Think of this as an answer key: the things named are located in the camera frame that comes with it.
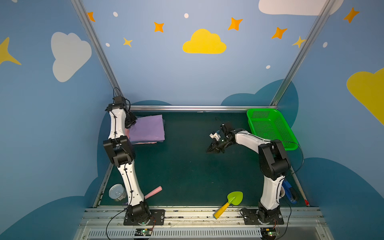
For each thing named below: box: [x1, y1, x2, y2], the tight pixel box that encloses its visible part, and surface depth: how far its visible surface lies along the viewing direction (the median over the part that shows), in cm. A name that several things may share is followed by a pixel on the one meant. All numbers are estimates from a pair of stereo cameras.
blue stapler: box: [282, 178, 297, 204], surface depth 83 cm
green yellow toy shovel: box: [213, 191, 244, 220], surface depth 80 cm
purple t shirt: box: [129, 114, 165, 142], surface depth 101 cm
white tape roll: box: [280, 185, 285, 198], surface depth 83 cm
